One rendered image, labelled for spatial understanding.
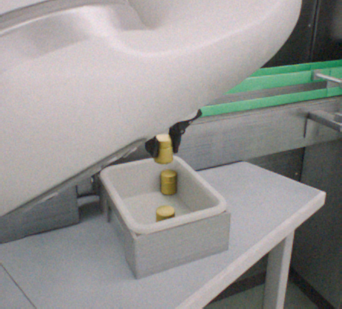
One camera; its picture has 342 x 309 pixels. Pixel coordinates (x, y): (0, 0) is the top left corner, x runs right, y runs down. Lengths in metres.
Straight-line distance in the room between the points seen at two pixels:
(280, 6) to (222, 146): 0.78
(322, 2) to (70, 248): 1.02
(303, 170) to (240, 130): 0.57
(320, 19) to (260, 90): 0.43
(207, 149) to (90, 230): 0.34
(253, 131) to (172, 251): 0.45
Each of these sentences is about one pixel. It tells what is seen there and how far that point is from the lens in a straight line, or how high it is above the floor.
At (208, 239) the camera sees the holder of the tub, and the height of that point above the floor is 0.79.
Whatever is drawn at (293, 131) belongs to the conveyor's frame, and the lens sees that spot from 1.06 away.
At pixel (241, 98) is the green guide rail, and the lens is 0.95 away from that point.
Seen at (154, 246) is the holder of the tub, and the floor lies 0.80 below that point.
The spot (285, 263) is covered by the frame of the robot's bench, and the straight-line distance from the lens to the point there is 0.98.
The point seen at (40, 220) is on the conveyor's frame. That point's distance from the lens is 0.74.
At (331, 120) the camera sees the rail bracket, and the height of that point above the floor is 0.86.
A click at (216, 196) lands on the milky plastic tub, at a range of 0.66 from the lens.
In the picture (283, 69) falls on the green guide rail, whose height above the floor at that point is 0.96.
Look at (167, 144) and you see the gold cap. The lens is 0.65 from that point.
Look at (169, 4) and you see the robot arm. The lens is 0.17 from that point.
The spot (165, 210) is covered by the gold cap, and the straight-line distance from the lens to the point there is 0.67.
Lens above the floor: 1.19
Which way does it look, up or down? 22 degrees down
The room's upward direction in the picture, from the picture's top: straight up
